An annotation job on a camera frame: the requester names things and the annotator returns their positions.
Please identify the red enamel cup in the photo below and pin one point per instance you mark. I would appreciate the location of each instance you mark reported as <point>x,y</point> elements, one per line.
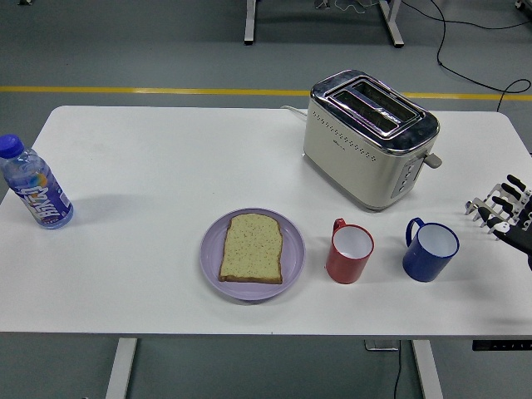
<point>345,270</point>

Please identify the plastic drink bottle blue cap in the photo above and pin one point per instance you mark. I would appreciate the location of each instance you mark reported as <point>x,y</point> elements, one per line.
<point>39,195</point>

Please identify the black desk control panel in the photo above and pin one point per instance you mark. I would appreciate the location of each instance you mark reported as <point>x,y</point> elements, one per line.
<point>503,346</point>

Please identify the bread slice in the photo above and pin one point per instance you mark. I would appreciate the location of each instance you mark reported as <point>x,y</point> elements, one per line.
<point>251,249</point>

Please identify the blue enamel cup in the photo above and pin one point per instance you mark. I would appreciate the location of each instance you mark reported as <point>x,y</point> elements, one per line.
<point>424,266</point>

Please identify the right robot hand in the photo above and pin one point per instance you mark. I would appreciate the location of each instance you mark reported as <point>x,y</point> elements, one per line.
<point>517,237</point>

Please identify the grey bracket under table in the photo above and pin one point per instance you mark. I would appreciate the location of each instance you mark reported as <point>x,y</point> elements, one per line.
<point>380,346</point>

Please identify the cream and chrome toaster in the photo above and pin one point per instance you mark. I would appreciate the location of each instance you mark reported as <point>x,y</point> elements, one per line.
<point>353,166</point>

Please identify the white table leg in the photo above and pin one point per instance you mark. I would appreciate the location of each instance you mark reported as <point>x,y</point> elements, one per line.
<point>120,370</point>
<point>428,370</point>

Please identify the purple plate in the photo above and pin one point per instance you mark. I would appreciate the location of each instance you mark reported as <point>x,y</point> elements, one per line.
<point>293,257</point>

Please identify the white background desk leg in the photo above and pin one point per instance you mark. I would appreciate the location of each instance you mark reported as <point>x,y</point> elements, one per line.
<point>249,21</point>
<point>392,23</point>

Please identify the metal toast rack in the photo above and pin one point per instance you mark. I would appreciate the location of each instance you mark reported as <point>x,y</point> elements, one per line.
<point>474,206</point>

